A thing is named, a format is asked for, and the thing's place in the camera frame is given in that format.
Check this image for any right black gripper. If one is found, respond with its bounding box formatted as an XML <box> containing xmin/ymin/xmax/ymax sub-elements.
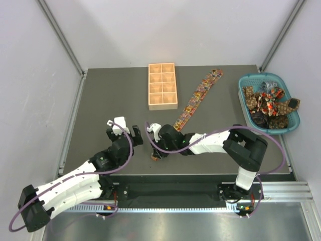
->
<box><xmin>151</xmin><ymin>135</ymin><xmax>178</xmax><ymax>160</ymax></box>

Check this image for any colourful banana print tie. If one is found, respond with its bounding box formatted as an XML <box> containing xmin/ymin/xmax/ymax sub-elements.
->
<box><xmin>150</xmin><ymin>69</ymin><xmax>224</xmax><ymax>161</ymax></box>

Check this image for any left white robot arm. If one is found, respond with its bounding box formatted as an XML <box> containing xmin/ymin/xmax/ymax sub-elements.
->
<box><xmin>18</xmin><ymin>125</ymin><xmax>143</xmax><ymax>232</ymax></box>

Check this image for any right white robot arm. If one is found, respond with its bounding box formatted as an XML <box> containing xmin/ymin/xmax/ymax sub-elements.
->
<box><xmin>146</xmin><ymin>123</ymin><xmax>268</xmax><ymax>200</ymax></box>

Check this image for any wooden eight-compartment box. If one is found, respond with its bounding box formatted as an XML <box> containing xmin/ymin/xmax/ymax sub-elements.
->
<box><xmin>148</xmin><ymin>63</ymin><xmax>178</xmax><ymax>110</ymax></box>

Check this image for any dark rolled tie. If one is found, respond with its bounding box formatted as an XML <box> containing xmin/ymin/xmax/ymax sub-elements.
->
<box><xmin>250</xmin><ymin>111</ymin><xmax>269</xmax><ymax>129</ymax></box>

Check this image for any teal plastic basket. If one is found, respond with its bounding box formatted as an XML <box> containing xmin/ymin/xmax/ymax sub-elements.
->
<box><xmin>238</xmin><ymin>73</ymin><xmax>300</xmax><ymax>135</ymax></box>

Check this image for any red floral tie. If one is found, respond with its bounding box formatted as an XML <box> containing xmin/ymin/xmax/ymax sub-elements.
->
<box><xmin>257</xmin><ymin>87</ymin><xmax>285</xmax><ymax>116</ymax></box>

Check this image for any blue grey tie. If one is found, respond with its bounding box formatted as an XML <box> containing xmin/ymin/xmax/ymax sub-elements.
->
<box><xmin>259</xmin><ymin>81</ymin><xmax>278</xmax><ymax>93</ymax></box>

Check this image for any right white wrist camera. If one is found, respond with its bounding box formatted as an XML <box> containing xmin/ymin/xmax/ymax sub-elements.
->
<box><xmin>146</xmin><ymin>123</ymin><xmax>162</xmax><ymax>143</ymax></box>

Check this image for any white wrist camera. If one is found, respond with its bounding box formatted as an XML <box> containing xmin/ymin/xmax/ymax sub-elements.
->
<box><xmin>146</xmin><ymin>123</ymin><xmax>162</xmax><ymax>143</ymax></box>
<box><xmin>107</xmin><ymin>116</ymin><xmax>130</xmax><ymax>136</ymax></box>

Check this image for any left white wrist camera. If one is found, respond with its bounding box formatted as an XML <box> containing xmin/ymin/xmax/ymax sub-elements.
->
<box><xmin>107</xmin><ymin>116</ymin><xmax>130</xmax><ymax>136</ymax></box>

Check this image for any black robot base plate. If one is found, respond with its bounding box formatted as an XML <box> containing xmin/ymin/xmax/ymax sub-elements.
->
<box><xmin>85</xmin><ymin>174</ymin><xmax>264</xmax><ymax>204</ymax></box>

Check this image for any grey slotted cable duct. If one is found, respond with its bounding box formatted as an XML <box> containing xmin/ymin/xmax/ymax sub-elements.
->
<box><xmin>66</xmin><ymin>200</ymin><xmax>251</xmax><ymax>214</ymax></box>

